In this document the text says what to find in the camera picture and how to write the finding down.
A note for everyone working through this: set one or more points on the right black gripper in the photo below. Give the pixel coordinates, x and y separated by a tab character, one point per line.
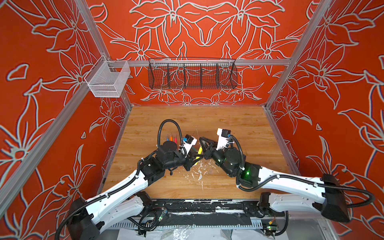
214	152

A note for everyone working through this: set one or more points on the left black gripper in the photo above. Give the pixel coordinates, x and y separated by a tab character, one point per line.
188	157

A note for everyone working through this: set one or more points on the yellow highlighter pen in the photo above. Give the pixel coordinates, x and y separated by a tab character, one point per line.
200	151

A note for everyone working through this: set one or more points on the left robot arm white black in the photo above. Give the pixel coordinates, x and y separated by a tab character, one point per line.
88	219

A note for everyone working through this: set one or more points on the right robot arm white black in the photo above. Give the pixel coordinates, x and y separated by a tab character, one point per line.
306	194

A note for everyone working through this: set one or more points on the white mesh basket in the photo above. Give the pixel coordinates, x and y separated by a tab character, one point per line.
106	81

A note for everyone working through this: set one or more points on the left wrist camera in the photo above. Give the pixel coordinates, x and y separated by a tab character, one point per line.
187	143

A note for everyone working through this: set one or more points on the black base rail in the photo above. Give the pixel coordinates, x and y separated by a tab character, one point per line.
249	208

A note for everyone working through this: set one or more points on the black wire basket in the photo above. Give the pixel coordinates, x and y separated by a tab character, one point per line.
192	74

